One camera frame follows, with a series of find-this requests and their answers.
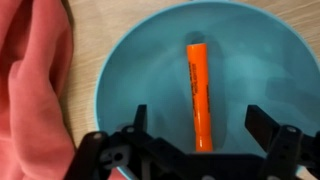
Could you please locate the orange marker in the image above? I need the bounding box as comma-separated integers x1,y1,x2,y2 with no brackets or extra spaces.
185,42,214,153

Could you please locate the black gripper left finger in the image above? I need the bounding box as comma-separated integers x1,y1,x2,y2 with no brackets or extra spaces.
63,104,158,180

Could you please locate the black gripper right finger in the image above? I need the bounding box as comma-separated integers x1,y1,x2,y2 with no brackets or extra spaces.
244,104,304,180

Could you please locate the blue bowl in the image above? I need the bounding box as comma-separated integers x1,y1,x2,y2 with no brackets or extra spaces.
94,0,320,180

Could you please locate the red cloth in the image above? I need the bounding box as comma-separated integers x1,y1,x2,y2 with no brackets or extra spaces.
0,0,128,180

